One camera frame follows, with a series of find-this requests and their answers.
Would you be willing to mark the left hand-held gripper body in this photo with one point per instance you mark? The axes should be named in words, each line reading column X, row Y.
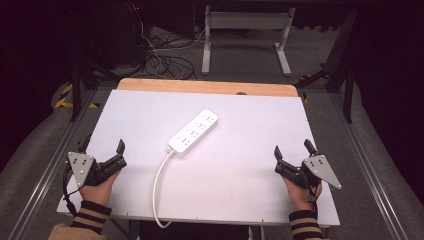
column 83, row 166

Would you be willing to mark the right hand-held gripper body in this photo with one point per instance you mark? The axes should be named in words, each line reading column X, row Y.
column 320, row 168

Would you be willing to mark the white power strip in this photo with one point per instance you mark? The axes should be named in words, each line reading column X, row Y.
column 193, row 132

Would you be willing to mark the person's left hand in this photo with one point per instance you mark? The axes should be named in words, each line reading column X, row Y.
column 98, row 193

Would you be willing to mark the person's right hand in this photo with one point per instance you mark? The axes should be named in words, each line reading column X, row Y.
column 301, row 198

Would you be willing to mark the yellow black hazard tape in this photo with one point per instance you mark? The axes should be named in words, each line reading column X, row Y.
column 63, row 98

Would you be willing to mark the black metal stand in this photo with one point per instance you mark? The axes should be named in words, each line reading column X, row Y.
column 348, row 90
column 76, row 86

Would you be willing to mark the dark computer case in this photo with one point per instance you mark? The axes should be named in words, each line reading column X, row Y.
column 128, row 30

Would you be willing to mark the aluminium floor rail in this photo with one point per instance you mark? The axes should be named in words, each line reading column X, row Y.
column 46, row 175
column 365, row 166

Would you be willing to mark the white metal table frame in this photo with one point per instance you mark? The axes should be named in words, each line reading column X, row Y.
column 246, row 20

